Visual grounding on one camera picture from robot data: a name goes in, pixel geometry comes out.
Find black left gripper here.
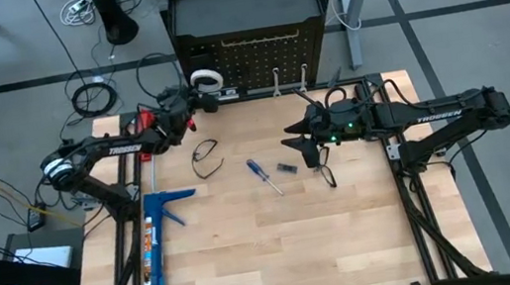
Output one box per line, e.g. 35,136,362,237
154,83,210,147

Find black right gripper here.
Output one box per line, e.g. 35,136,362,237
275,93,376,153

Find white tape roll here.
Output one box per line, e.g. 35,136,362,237
188,65,226,96

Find small black block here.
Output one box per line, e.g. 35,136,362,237
276,159,299,177

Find blue handled screwdriver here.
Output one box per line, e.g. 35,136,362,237
245,154,285,202

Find black safety glasses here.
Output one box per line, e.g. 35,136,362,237
187,137,228,182
314,144,340,190

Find silver combination wrench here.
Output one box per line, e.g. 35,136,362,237
294,62,313,95
269,67,284,99

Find red hand tool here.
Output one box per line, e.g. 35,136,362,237
130,109,161,164

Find black flashlight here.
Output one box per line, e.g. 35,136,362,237
353,80,373,102

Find silver hex key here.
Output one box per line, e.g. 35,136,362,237
146,154,160,194

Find black desk leg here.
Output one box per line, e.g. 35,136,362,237
88,0,143,50

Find black pegboard tool cart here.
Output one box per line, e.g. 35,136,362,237
158,0,346,110

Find blue caulking gun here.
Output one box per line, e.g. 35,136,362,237
127,187,210,285

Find black power adapter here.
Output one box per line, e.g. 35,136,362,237
23,200,52,234

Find black metal side stand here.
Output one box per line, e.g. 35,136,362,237
0,237,85,285

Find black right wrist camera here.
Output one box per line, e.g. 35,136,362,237
300,142,324,170

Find black aluminium table frame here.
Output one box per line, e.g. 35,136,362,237
46,59,501,285

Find silver wire tool rail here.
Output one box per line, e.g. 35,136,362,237
218,26,302,49

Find coiled black cable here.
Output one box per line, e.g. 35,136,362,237
69,78,122,122

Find white cable bundle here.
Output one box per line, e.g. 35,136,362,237
57,0,98,30

